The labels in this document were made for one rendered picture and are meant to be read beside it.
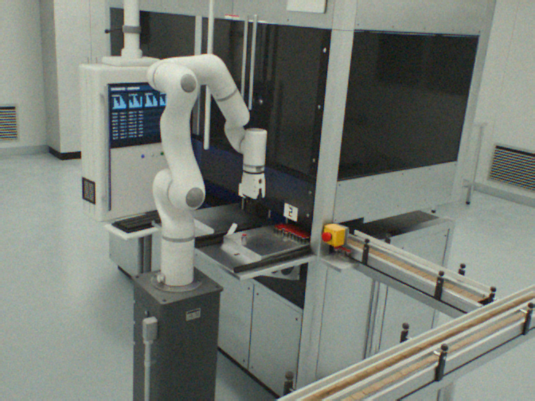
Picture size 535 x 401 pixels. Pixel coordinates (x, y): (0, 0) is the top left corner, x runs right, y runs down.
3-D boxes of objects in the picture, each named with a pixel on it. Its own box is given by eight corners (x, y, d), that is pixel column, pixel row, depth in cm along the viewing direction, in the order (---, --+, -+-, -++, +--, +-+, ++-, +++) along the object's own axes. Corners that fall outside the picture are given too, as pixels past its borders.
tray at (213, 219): (240, 208, 301) (240, 202, 300) (271, 223, 282) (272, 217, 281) (182, 219, 280) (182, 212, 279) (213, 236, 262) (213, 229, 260)
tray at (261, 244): (282, 229, 277) (283, 222, 276) (321, 247, 258) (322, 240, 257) (223, 243, 255) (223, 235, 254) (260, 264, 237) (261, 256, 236)
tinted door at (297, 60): (255, 154, 275) (263, 22, 257) (318, 177, 244) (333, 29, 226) (253, 154, 274) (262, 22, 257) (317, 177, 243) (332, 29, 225)
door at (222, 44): (200, 134, 309) (204, 17, 291) (254, 153, 275) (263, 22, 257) (199, 134, 309) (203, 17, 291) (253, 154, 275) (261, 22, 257)
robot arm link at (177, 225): (171, 244, 207) (173, 179, 200) (147, 227, 221) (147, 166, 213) (201, 238, 214) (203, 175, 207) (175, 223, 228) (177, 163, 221)
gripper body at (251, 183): (269, 170, 227) (267, 198, 230) (253, 164, 234) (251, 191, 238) (254, 173, 222) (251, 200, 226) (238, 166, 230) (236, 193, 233)
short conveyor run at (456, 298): (332, 260, 255) (336, 227, 250) (357, 254, 265) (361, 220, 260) (473, 331, 205) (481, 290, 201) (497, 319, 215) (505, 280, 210)
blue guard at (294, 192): (111, 134, 390) (111, 107, 385) (312, 226, 249) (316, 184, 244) (111, 134, 390) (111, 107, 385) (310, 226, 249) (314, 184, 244)
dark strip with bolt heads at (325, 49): (305, 222, 253) (323, 29, 229) (311, 225, 250) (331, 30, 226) (302, 222, 252) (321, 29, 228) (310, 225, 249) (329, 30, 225)
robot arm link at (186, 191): (188, 197, 219) (211, 210, 207) (158, 204, 212) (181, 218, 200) (178, 60, 201) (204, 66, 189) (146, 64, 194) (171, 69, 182)
